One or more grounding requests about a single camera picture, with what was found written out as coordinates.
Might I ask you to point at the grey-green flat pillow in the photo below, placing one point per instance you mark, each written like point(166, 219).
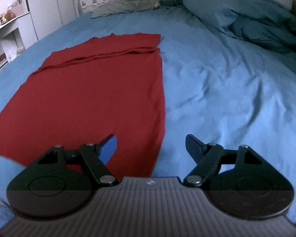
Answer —
point(124, 6)

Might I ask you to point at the white shelf unit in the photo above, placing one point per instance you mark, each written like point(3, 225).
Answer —
point(17, 34)

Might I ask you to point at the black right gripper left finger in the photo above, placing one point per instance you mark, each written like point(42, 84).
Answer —
point(60, 182)

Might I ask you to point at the red cloth garment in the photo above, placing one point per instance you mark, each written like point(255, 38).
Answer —
point(108, 85)

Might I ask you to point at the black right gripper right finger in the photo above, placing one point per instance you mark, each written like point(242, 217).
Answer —
point(238, 182)

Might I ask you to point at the white wardrobe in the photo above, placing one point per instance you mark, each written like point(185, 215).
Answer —
point(50, 15)

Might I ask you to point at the teal crumpled duvet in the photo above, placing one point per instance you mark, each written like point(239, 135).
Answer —
point(263, 23)

